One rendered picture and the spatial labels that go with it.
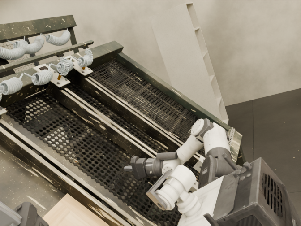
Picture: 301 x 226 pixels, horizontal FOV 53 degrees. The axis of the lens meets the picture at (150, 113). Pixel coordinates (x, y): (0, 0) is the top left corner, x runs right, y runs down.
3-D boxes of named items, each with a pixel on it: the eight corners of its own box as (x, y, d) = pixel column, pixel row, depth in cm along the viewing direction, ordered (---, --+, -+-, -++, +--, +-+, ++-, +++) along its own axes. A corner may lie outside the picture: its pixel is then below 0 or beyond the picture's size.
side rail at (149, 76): (221, 140, 243) (229, 130, 238) (112, 64, 254) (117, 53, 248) (222, 136, 250) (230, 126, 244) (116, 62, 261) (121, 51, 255)
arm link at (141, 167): (142, 174, 154) (163, 173, 149) (134, 184, 146) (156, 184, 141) (135, 152, 150) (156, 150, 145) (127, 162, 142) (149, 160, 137)
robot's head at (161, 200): (192, 189, 80) (172, 167, 80) (172, 213, 75) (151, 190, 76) (182, 192, 85) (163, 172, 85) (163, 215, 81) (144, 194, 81)
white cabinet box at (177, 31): (226, 133, 469) (185, 2, 420) (191, 141, 491) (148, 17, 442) (228, 119, 522) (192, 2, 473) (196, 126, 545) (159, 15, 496)
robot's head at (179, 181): (205, 187, 82) (184, 163, 81) (183, 215, 77) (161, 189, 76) (193, 189, 87) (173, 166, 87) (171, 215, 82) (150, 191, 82)
